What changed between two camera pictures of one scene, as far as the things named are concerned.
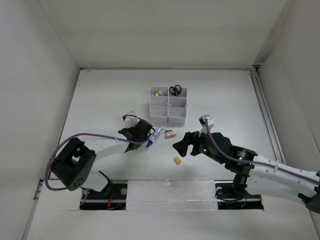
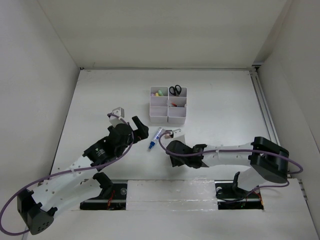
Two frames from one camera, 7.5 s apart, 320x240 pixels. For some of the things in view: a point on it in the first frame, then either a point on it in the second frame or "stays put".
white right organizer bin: (177, 107) stays put
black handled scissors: (175, 90) stays put
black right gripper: (190, 138) -> (175, 162)
